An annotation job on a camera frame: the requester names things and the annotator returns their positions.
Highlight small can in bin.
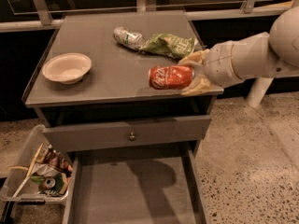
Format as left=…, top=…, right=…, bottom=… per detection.
left=40, top=177, right=56, bottom=191

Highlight round metal drawer knob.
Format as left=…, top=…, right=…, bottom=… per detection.
left=129, top=133, right=136, bottom=141

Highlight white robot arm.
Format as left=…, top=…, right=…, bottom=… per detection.
left=179, top=7, right=299, bottom=96

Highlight grey drawer cabinet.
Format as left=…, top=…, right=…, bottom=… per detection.
left=21, top=10, right=226, bottom=224

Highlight white paper bowl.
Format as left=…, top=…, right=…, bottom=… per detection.
left=42, top=53, right=92, bottom=85

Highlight snack bags in bin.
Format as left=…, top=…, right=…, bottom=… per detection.
left=9, top=144, right=73, bottom=197

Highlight clear plastic bin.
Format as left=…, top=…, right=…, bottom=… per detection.
left=0, top=125, right=68, bottom=203

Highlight closed top grey drawer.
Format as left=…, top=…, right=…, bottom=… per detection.
left=44, top=115, right=211, bottom=152

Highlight green chip bag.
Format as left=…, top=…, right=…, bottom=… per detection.
left=141, top=34, right=197, bottom=59

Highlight metal railing with glass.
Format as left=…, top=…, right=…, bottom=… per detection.
left=0, top=0, right=298, bottom=33

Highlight red coke can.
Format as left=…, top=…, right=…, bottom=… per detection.
left=149, top=65, right=194, bottom=90

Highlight open middle grey drawer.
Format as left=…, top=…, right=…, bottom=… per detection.
left=63, top=147, right=207, bottom=224

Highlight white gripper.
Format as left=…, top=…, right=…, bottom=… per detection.
left=178, top=41, right=243, bottom=96

